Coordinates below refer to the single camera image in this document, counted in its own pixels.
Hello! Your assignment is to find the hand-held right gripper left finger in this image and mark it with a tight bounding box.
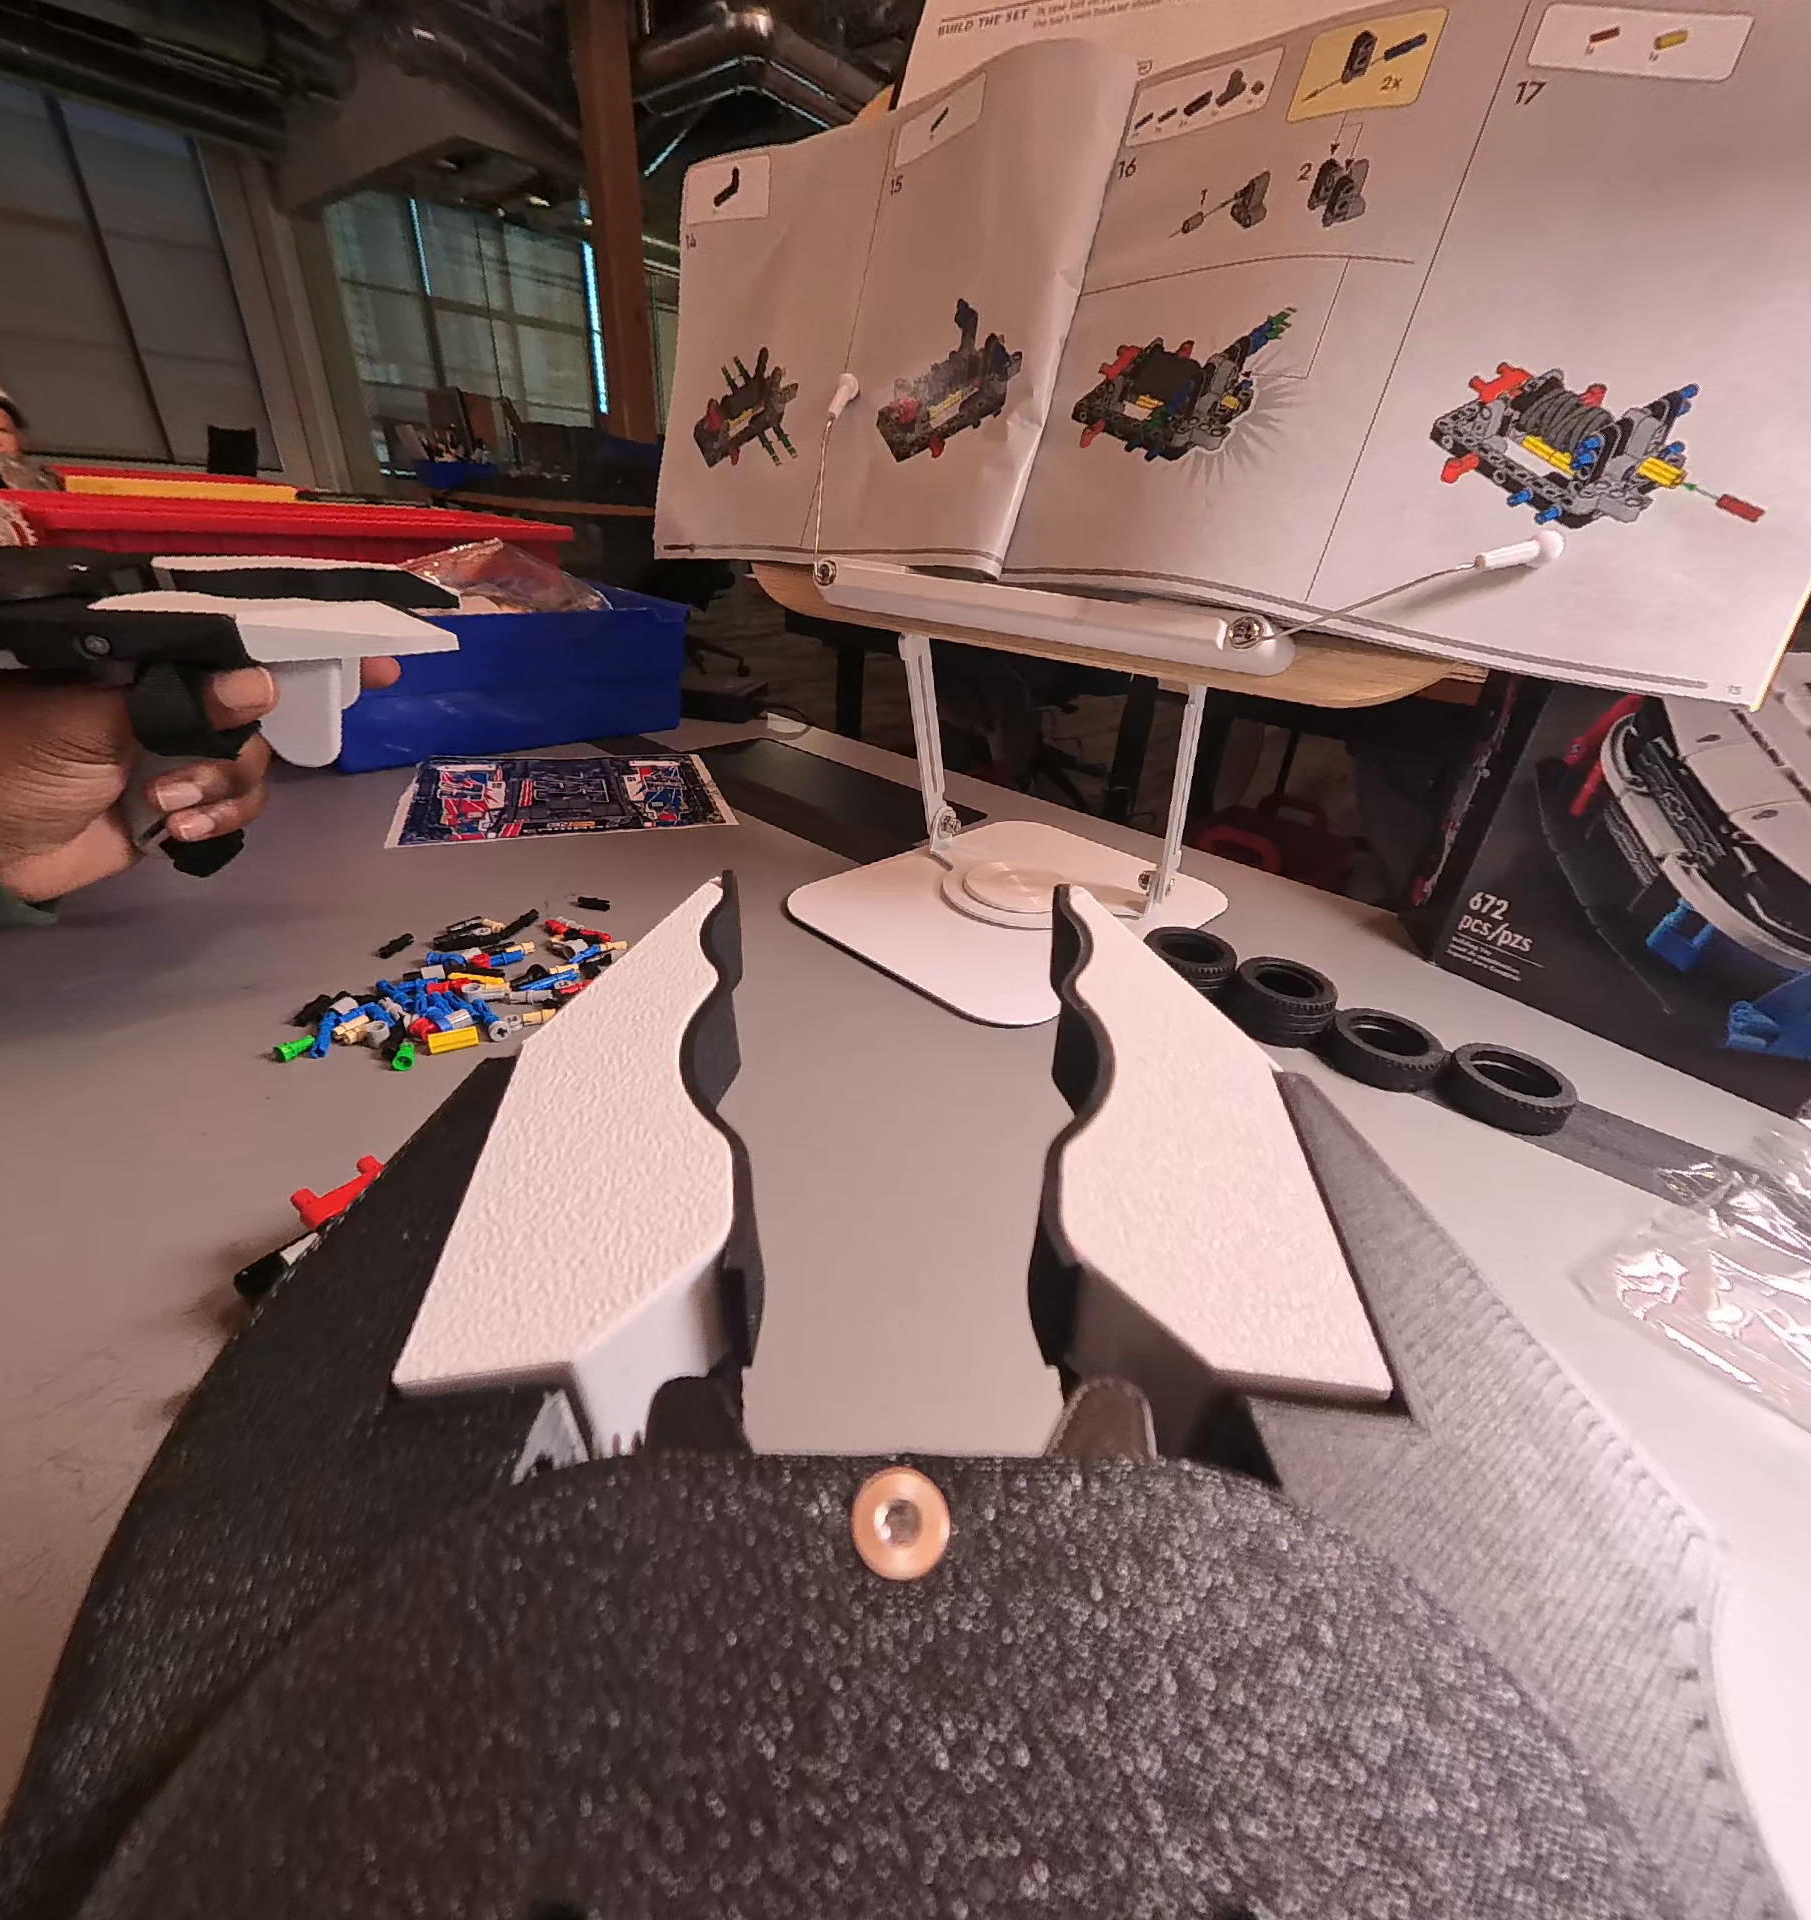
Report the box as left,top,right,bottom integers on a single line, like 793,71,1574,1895
389,873,771,1455

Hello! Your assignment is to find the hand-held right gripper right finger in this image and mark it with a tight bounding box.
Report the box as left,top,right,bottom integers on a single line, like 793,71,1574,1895
1036,884,1402,1414

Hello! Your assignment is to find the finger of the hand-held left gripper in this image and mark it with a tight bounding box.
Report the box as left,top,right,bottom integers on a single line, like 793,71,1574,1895
83,589,463,770
149,555,468,613

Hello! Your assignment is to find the lego instruction booklet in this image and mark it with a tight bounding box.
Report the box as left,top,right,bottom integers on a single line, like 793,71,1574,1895
654,0,1811,710

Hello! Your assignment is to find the pile of small lego pieces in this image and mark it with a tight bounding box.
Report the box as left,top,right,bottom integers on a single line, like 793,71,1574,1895
271,893,632,1078

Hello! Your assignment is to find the red lego connector piece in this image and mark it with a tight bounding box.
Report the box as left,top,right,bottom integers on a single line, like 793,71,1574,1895
288,1153,387,1228

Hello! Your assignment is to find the black lego pin piece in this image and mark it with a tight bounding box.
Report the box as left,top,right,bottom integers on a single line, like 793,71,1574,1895
235,1228,325,1304

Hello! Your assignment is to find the black lego set box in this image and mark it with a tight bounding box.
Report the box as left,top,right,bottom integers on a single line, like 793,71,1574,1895
1398,646,1811,1118

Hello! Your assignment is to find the person's left hand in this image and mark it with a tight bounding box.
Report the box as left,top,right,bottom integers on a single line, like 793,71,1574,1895
0,658,406,907

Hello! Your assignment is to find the red plastic tray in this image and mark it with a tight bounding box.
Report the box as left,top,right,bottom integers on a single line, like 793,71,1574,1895
0,461,579,571

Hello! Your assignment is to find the crumpled plastic bag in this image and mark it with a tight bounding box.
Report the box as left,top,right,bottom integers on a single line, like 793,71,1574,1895
398,537,609,621

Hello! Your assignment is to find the blue plastic bin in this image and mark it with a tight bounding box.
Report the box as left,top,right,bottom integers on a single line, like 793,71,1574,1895
338,582,695,776

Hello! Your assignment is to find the cluttered background workbench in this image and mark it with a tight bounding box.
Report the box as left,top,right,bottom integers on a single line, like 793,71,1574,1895
371,383,667,512

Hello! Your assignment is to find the white book stand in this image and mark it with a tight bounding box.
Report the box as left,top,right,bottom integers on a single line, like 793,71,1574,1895
751,555,1491,1033

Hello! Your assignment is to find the brown wooden pillar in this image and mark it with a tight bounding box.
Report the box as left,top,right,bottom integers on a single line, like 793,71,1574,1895
564,0,661,444

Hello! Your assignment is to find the clear plastic bag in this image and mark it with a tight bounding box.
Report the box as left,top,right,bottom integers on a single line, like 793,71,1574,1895
1571,1083,1811,1461

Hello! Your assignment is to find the white printed paper sheet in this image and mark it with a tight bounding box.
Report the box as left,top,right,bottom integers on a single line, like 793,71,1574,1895
893,0,1521,115

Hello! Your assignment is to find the page holder wire arm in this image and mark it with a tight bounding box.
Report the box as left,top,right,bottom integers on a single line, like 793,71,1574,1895
803,369,866,584
1228,527,1571,653

